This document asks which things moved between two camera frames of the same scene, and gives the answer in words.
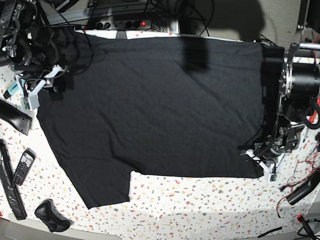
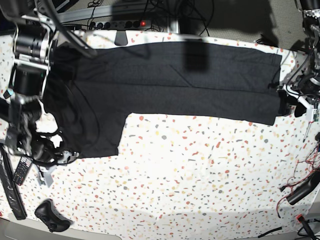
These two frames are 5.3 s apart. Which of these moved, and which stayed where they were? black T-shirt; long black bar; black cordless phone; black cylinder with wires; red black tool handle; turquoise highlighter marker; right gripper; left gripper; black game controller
Moved: right gripper; black T-shirt; left gripper
Stayed: black game controller; black cylinder with wires; red black tool handle; long black bar; turquoise highlighter marker; black cordless phone
